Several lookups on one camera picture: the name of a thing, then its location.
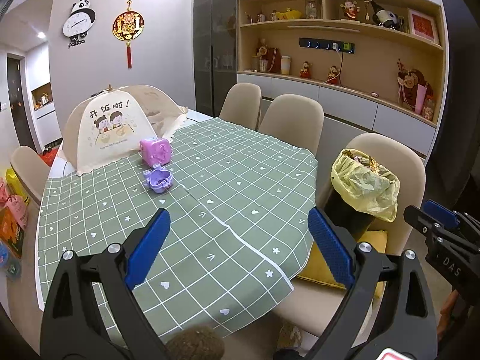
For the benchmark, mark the dark door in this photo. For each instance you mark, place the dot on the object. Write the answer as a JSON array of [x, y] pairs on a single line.
[[18, 101]]

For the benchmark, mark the panda wall clock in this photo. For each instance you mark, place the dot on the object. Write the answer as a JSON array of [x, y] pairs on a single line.
[[77, 24]]

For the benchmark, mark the white charger plug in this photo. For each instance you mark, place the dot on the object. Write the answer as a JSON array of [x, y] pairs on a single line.
[[335, 47]]

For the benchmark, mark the crumpled gold foil wrapper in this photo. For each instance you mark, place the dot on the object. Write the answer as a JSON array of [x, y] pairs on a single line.
[[369, 163]]

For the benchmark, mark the wooden wall shelf cabinet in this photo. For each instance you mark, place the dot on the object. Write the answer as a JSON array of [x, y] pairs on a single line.
[[375, 60]]

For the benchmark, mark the blue packet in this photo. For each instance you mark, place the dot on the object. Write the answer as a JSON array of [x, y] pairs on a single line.
[[4, 254]]

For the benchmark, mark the black trash bin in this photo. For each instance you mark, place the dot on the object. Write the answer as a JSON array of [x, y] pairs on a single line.
[[345, 213]]

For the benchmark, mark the red white object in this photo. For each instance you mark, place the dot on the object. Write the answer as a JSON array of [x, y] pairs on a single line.
[[393, 355]]

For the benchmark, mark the cream cup green band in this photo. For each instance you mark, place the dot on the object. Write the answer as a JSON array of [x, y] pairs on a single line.
[[286, 65]]

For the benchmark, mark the cartoon print food cover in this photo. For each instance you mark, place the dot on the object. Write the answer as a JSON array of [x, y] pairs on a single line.
[[108, 127]]

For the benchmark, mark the beige dining chair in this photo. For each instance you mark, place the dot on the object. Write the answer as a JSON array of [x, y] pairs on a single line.
[[375, 142], [240, 101], [26, 168], [292, 120]]

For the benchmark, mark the red gold knot ornament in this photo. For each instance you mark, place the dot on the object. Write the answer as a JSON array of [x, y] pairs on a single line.
[[127, 26]]

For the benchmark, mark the red fortune god figurine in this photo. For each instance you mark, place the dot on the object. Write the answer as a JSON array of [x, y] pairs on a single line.
[[350, 9]]

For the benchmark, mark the orange box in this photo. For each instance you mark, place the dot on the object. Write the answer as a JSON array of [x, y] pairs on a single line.
[[9, 232]]

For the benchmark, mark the large brown bouquet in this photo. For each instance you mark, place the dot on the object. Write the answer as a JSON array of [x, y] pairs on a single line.
[[412, 86]]

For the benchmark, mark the beige patterned cloth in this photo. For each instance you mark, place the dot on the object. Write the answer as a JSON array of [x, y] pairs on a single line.
[[288, 335]]

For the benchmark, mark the pink bag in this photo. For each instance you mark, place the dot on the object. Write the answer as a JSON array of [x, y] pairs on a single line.
[[15, 208]]

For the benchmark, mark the purple cube toy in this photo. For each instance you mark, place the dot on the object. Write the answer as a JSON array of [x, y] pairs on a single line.
[[155, 152]]

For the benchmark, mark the red seated figurine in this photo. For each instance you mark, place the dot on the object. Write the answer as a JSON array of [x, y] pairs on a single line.
[[305, 69], [333, 75]]

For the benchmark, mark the yellow seat cushion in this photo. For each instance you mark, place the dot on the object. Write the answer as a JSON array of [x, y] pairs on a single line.
[[318, 266]]

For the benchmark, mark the pink gift box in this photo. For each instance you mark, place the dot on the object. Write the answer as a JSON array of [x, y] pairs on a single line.
[[420, 99]]

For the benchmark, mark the wall niche shelf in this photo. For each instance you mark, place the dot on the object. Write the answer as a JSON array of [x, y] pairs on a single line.
[[43, 99]]

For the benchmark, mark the green checked tablecloth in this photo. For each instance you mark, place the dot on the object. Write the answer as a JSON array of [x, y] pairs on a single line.
[[225, 195]]

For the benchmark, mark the round ceiling light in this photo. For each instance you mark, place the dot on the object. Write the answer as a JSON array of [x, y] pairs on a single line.
[[41, 35]]

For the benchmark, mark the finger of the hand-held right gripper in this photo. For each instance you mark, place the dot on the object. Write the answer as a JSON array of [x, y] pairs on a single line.
[[442, 212], [427, 227]]

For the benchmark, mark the yellow trash bag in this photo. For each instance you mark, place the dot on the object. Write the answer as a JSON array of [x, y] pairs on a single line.
[[360, 187]]

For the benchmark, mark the clear glass jar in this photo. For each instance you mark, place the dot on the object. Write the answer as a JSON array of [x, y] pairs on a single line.
[[311, 7]]

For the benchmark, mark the black power rail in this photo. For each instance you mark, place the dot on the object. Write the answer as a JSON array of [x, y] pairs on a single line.
[[315, 44]]

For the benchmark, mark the red floor mat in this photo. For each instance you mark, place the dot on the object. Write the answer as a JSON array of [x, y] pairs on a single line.
[[48, 156]]

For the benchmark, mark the green adapter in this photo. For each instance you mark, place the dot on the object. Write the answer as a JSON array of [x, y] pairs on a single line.
[[347, 47]]

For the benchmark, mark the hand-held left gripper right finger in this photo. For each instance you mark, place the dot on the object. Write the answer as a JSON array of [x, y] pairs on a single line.
[[330, 247]]

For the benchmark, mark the dark glass cabinet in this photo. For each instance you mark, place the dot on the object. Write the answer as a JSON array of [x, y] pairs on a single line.
[[215, 45]]

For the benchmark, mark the yellow boat ornament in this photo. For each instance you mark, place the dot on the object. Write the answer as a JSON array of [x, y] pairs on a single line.
[[287, 15]]

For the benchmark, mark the panda plush toy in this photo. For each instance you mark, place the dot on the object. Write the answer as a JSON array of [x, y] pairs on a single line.
[[386, 18]]

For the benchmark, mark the purple flower-shaped box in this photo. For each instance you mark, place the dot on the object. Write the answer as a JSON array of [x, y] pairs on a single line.
[[159, 180]]

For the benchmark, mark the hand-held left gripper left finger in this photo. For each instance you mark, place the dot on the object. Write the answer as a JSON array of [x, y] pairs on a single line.
[[148, 247]]

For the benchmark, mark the small figurine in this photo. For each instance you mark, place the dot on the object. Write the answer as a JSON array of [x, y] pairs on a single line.
[[260, 17], [248, 18]]

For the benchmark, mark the red framed picture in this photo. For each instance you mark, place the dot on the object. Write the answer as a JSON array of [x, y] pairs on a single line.
[[423, 26]]

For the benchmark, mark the candy jar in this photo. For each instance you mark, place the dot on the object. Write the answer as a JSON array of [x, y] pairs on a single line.
[[429, 110]]

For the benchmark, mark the person's brown fuzzy clothing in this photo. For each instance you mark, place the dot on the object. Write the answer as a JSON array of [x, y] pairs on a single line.
[[195, 345]]

